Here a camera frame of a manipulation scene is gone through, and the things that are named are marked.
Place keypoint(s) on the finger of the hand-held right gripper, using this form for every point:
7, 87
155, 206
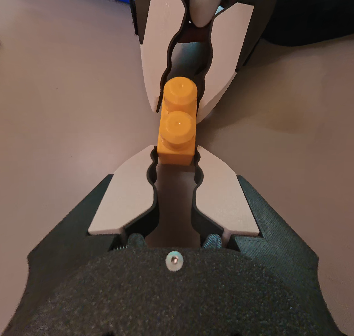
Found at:
157, 37
229, 42

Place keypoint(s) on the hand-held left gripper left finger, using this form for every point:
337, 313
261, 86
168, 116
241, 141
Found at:
124, 197

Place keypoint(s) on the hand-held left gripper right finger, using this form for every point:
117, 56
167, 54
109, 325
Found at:
224, 200

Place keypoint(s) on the orange two-stud mega block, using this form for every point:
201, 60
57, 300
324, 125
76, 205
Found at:
177, 136

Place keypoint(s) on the person's right forearm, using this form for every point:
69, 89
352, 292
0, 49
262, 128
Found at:
309, 9

